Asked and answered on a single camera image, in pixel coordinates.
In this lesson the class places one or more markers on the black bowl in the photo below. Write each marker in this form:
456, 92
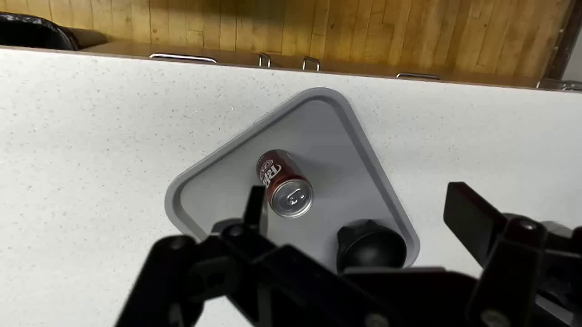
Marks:
371, 246

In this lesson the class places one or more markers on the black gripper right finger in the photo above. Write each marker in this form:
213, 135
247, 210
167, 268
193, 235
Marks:
520, 266

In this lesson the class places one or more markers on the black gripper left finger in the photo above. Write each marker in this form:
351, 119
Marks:
182, 279

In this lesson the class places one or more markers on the red soda can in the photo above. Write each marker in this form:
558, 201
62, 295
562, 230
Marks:
280, 179

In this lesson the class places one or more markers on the grey plastic tray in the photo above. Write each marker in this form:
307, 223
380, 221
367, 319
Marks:
315, 134

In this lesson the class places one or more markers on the black rounded object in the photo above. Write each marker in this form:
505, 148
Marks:
29, 34

